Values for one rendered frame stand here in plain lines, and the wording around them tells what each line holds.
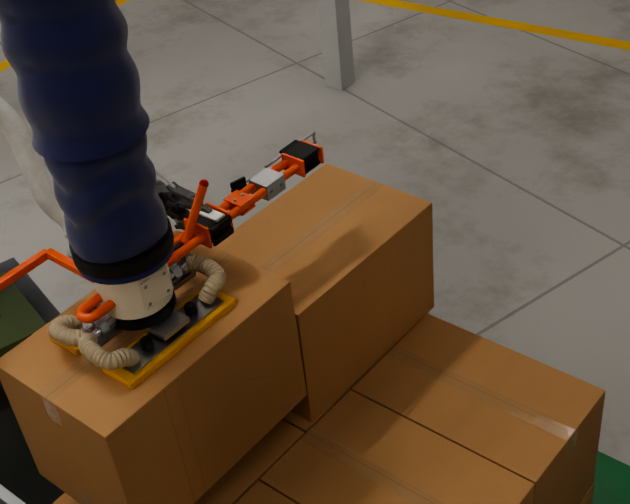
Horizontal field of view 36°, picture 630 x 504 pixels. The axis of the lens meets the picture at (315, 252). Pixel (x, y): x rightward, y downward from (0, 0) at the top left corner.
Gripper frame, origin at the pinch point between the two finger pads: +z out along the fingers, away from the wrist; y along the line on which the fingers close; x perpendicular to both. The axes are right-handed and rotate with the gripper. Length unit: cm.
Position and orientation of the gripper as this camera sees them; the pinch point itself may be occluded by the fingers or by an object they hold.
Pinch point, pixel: (212, 221)
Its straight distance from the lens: 239.9
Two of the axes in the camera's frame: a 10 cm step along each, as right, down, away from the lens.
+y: 0.9, 7.9, 6.0
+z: 7.7, 3.2, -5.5
